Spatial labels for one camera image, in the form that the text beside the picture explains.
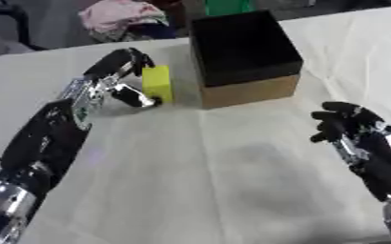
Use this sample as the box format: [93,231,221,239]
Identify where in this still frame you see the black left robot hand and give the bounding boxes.
[82,47,164,109]

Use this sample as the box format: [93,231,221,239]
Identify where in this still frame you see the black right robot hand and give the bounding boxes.
[309,101,386,144]

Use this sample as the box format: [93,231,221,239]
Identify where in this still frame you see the cardboard box with black inside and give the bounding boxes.
[189,10,306,110]

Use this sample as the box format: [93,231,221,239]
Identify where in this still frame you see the pink cloth bundle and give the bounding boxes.
[76,0,179,43]

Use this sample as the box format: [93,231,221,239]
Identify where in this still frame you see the yellow rectangular block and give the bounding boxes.
[140,65,175,105]

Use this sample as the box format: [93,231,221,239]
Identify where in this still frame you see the green object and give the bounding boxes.
[203,0,256,17]

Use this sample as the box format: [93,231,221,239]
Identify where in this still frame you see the black chair frame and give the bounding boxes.
[0,2,49,51]

